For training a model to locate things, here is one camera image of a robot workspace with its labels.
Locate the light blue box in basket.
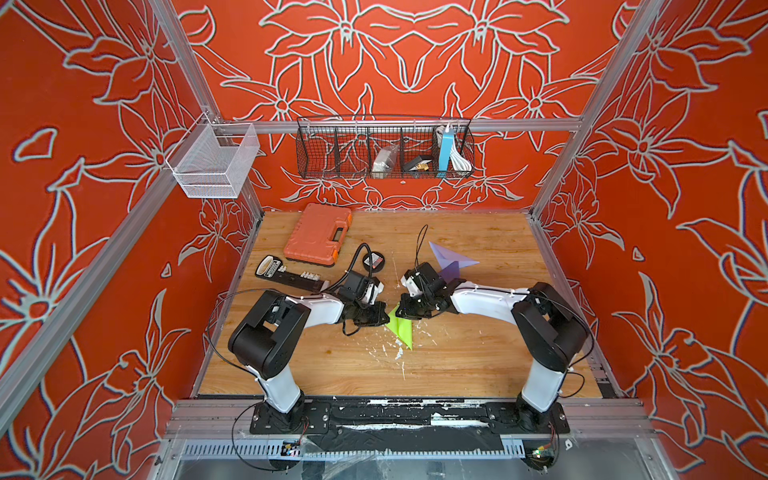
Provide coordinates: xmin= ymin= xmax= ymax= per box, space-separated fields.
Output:
xmin=437 ymin=130 xmax=455 ymax=178

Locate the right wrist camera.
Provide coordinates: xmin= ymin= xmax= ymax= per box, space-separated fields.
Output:
xmin=400 ymin=262 xmax=447 ymax=298

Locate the clear plastic wall bin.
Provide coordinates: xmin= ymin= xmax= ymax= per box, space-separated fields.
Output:
xmin=169 ymin=123 xmax=260 ymax=199

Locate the silver packet in basket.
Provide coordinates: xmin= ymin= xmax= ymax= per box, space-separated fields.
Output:
xmin=371 ymin=145 xmax=398 ymax=179

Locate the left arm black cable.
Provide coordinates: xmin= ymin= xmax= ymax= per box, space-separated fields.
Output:
xmin=329 ymin=242 xmax=376 ymax=289

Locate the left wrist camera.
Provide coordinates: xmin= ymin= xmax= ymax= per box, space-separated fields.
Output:
xmin=360 ymin=277 xmax=384 ymax=305

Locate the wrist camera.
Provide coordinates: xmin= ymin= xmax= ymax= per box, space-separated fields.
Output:
xmin=360 ymin=277 xmax=384 ymax=305
xmin=400 ymin=262 xmax=447 ymax=298

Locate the white slotted cable duct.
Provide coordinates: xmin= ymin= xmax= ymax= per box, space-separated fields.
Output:
xmin=180 ymin=439 xmax=526 ymax=462

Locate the orange plastic tool case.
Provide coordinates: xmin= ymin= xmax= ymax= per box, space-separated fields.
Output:
xmin=283 ymin=203 xmax=352 ymax=267

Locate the dark purple square paper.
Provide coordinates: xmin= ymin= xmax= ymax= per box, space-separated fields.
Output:
xmin=439 ymin=261 xmax=460 ymax=284

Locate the black item in basket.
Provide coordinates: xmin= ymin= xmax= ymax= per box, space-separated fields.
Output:
xmin=403 ymin=155 xmax=433 ymax=174

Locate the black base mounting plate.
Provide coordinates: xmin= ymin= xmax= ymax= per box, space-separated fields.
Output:
xmin=250 ymin=396 xmax=571 ymax=435

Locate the black round disc with label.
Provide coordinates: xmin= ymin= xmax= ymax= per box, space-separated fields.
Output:
xmin=363 ymin=251 xmax=385 ymax=274

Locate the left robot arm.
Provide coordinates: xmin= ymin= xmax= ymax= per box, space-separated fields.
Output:
xmin=228 ymin=289 xmax=389 ymax=433

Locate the black wire wall basket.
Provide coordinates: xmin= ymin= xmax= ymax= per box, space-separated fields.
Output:
xmin=296 ymin=115 xmax=476 ymax=180

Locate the lime green square paper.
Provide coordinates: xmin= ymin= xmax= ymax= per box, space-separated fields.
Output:
xmin=386 ymin=305 xmax=413 ymax=349

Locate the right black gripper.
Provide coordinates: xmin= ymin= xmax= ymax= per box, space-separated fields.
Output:
xmin=390 ymin=293 xmax=435 ymax=322

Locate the light lavender square paper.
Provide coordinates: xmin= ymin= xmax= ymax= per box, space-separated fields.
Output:
xmin=429 ymin=242 xmax=479 ymax=269

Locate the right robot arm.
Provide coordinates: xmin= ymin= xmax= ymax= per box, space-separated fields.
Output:
xmin=397 ymin=275 xmax=589 ymax=432

